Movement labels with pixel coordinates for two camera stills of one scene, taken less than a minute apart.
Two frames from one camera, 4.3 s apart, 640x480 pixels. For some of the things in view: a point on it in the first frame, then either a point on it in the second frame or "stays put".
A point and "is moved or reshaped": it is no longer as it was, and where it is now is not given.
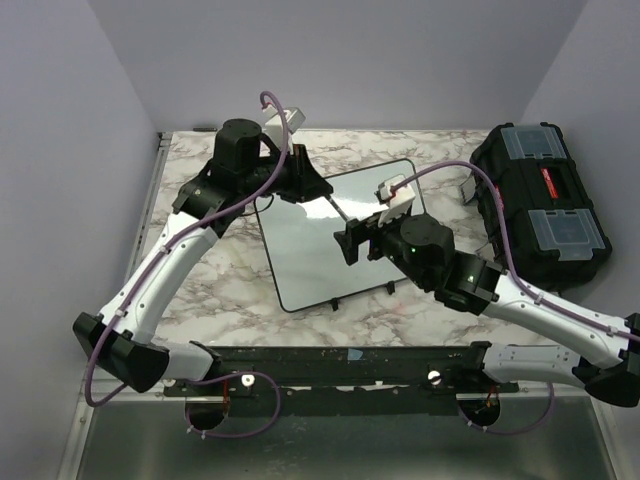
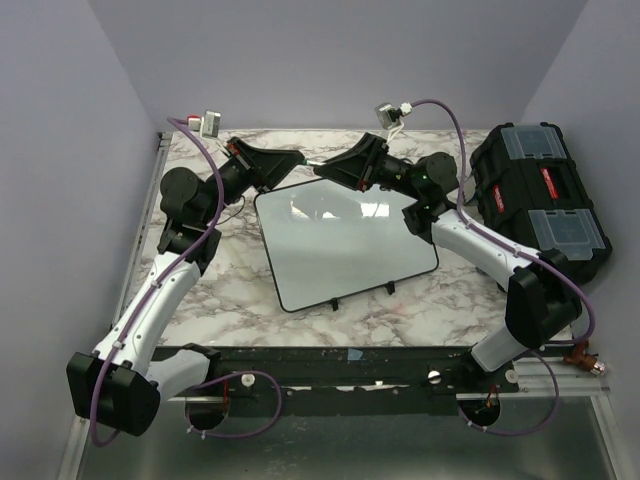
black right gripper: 349,240 to 359,167
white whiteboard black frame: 308,259 stays put
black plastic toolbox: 555,234 stays put
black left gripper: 307,183 to 268,165
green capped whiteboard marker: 337,208 is moved or reshaped
